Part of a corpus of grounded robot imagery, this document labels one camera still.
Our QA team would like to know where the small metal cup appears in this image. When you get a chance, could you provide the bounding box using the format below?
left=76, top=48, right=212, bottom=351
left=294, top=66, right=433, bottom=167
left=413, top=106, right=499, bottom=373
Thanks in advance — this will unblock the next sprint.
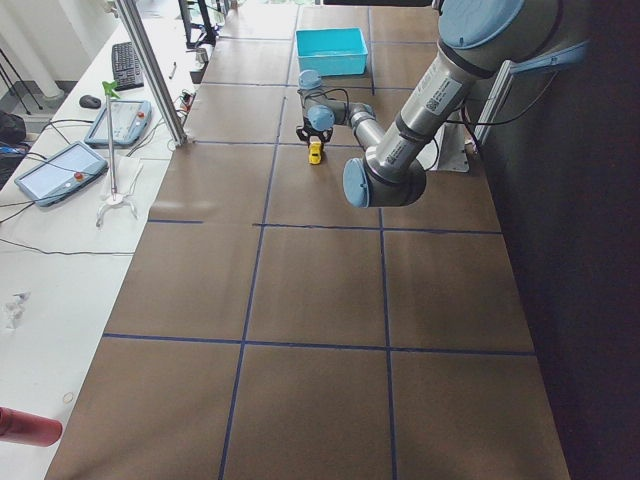
left=195, top=49, right=209, bottom=63

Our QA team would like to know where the far teach pendant tablet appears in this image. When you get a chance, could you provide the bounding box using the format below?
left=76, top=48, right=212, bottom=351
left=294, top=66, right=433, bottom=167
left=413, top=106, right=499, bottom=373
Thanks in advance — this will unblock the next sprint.
left=84, top=100, right=152, bottom=148

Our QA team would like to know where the black computer mouse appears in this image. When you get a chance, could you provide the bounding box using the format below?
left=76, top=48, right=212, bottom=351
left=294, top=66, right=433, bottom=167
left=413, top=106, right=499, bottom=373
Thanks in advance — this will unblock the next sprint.
left=79, top=95, right=102, bottom=109

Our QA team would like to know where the black keyboard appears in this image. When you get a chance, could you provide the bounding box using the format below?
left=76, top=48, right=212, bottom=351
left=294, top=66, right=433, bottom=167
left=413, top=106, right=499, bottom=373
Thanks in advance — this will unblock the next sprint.
left=111, top=42, right=144, bottom=91

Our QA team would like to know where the teach pendant tablet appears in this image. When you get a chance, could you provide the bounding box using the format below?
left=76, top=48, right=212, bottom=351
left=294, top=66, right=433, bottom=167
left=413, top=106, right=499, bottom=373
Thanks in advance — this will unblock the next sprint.
left=84, top=100, right=152, bottom=148
left=14, top=142, right=108, bottom=207

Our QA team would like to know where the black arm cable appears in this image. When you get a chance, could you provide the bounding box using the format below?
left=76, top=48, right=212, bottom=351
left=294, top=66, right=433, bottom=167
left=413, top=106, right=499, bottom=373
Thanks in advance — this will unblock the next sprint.
left=314, top=88, right=531, bottom=126

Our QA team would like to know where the green white reacher grabber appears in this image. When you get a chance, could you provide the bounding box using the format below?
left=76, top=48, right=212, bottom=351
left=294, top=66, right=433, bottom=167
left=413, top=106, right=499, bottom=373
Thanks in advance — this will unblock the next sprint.
left=96, top=81, right=138, bottom=229

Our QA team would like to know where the near teach pendant tablet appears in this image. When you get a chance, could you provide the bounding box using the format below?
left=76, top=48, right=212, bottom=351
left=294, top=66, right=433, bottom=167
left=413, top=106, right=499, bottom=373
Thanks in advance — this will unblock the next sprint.
left=14, top=142, right=108, bottom=207

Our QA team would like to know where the aluminium frame post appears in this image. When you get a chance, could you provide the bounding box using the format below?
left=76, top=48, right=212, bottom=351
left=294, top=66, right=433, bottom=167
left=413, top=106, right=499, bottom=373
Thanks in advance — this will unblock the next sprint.
left=115, top=0, right=187, bottom=147

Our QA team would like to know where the red cylinder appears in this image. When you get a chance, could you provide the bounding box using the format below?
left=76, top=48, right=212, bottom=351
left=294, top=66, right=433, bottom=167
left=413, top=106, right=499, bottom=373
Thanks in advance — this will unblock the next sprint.
left=1, top=407, right=63, bottom=447

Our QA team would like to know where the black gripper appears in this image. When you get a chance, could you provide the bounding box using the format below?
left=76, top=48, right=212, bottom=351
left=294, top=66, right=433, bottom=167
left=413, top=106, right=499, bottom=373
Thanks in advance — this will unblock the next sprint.
left=296, top=119, right=333, bottom=146

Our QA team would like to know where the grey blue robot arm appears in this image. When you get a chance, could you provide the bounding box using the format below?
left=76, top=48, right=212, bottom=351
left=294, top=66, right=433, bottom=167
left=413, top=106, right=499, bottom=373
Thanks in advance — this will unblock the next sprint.
left=296, top=1, right=590, bottom=208

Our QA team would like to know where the crumpled white paper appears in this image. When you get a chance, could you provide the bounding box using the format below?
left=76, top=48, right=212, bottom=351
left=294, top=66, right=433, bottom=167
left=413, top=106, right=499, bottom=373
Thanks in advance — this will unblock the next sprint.
left=2, top=291, right=31, bottom=330

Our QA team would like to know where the yellow beetle toy car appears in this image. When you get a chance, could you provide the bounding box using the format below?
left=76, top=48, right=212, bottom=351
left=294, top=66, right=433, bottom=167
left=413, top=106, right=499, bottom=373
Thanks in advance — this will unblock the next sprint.
left=308, top=141, right=323, bottom=165

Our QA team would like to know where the blue plastic bin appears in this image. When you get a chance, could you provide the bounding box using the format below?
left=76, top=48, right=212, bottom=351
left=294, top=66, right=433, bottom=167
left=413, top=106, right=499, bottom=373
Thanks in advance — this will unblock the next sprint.
left=295, top=28, right=368, bottom=76

